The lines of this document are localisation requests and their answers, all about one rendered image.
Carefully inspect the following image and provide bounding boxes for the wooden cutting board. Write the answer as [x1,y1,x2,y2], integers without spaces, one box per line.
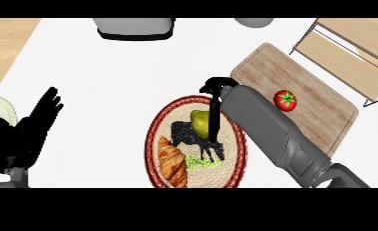
[229,42,361,159]

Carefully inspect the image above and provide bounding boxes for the red tomato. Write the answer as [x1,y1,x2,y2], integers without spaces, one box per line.
[274,89,299,113]

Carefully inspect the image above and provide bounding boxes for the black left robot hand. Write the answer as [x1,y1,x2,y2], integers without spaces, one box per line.
[0,86,66,176]

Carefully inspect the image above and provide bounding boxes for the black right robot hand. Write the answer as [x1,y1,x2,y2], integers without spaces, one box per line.
[198,76,241,144]

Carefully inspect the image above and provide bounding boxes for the pale green plate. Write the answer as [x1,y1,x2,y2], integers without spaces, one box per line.
[0,96,20,127]

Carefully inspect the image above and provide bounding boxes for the golden croissant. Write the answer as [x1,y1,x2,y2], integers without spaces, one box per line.
[157,135,190,189]

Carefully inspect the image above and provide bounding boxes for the oval woven placemat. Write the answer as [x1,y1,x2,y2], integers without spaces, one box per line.
[144,95,250,189]

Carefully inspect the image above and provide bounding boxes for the grey appliance with black base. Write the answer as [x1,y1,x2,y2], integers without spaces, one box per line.
[92,18,178,41]

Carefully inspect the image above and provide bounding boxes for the green pear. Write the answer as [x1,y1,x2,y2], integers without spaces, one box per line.
[190,109,213,139]

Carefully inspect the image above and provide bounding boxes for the small grey round object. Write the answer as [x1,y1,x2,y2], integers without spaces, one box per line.
[234,18,275,29]

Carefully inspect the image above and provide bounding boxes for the wooden tiered shelf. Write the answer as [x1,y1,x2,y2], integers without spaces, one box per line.
[289,18,378,108]

